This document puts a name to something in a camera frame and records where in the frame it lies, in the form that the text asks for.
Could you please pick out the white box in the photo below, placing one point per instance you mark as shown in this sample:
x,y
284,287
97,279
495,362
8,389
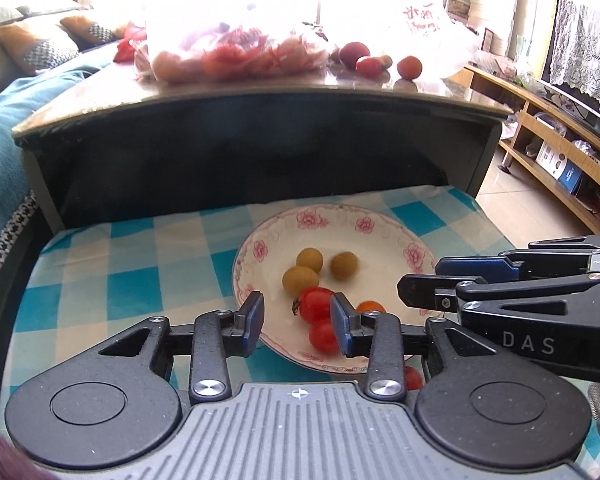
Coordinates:
x,y
550,157

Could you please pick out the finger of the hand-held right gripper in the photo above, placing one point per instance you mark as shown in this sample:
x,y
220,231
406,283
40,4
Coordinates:
x,y
430,291
475,267

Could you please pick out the orange patterned cushion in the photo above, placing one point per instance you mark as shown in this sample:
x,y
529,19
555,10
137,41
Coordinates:
x,y
37,47
92,29

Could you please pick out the clear plastic bag of fruit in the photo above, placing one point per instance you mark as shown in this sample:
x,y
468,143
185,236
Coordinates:
x,y
230,50

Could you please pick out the loose fruits on shelf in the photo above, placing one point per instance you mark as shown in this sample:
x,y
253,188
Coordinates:
x,y
355,52

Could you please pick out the white lace cloth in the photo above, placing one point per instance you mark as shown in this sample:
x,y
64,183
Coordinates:
x,y
587,45

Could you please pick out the small red cherry tomato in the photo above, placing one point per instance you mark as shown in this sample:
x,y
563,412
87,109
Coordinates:
x,y
412,378

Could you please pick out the dark maroon cloth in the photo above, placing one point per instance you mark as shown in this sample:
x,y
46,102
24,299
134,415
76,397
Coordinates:
x,y
0,457

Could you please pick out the red tomato with dark stem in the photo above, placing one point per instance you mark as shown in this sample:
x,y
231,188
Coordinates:
x,y
316,302

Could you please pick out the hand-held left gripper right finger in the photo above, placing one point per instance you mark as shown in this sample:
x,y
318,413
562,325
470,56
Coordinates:
x,y
341,326

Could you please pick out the blue white checkered tablecloth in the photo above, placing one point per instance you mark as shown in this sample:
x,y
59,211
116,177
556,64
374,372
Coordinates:
x,y
125,270

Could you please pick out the white floral rim plate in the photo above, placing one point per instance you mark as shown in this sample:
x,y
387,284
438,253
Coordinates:
x,y
370,255

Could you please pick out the orange red fruit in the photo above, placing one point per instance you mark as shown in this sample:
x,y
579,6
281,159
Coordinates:
x,y
409,67

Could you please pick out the orange tangerine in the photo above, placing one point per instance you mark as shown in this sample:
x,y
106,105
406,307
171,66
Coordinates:
x,y
370,306

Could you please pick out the white plastic bag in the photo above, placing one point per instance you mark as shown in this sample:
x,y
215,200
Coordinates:
x,y
430,30

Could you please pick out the wooden tv stand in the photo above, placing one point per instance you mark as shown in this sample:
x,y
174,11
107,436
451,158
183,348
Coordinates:
x,y
555,120

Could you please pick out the blue box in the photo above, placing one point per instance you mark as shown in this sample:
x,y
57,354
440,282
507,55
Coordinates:
x,y
570,179

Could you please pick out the brown longan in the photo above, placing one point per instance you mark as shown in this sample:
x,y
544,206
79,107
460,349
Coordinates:
x,y
300,281
310,259
386,60
344,265

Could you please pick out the brown longan on table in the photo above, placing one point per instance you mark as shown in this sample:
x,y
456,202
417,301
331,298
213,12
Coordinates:
x,y
386,60

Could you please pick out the red plum tomato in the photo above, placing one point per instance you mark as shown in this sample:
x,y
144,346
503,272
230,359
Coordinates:
x,y
369,66

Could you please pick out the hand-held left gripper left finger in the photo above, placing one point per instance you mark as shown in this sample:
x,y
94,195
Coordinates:
x,y
252,321

